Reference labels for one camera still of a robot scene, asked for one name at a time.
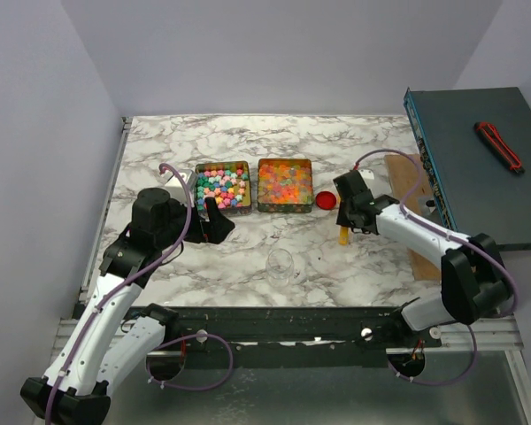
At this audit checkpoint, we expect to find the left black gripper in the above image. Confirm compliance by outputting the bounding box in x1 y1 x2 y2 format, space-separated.
158 194 235 249

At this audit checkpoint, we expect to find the yellow plastic scoop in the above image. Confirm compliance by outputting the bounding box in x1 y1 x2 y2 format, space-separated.
339 226 350 246

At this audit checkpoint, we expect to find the tin of paper stars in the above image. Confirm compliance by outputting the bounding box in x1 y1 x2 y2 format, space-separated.
194 161 252 216

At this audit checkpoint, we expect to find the clear glass jar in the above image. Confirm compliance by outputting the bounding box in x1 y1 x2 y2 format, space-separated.
265 249 295 290

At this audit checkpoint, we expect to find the tin of gummy candies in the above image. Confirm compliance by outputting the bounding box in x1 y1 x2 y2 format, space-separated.
257 158 313 213

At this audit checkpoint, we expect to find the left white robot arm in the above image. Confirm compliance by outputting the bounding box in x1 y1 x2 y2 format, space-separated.
20 188 235 424

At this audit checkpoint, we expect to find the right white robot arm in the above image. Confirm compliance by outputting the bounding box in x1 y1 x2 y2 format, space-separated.
334 170 516 347

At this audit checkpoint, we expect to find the red jar lid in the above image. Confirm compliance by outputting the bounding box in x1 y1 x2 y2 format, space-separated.
315 191 337 211

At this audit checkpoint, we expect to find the wooden board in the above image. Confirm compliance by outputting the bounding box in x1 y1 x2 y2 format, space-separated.
384 154 441 281

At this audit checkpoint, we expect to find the dark grey metal box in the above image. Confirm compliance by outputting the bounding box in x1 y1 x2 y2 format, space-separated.
404 88 531 251

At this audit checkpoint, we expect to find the red black utility knife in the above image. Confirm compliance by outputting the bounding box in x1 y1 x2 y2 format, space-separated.
473 121 525 174

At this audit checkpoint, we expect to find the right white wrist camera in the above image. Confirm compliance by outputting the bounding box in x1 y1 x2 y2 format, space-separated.
359 169 375 182

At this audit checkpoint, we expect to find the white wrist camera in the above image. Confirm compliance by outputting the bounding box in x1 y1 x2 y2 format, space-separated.
359 169 375 182
164 169 197 203

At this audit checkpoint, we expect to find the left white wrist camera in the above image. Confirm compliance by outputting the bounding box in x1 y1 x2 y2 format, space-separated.
164 169 197 203

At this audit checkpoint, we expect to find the small metal bracket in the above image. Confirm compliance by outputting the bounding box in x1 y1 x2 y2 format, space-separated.
417 196 442 224

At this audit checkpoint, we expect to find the black mounting rail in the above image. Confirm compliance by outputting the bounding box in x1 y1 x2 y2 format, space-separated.
70 305 443 368

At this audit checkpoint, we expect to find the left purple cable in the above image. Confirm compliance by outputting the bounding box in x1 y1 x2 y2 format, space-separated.
43 162 235 425

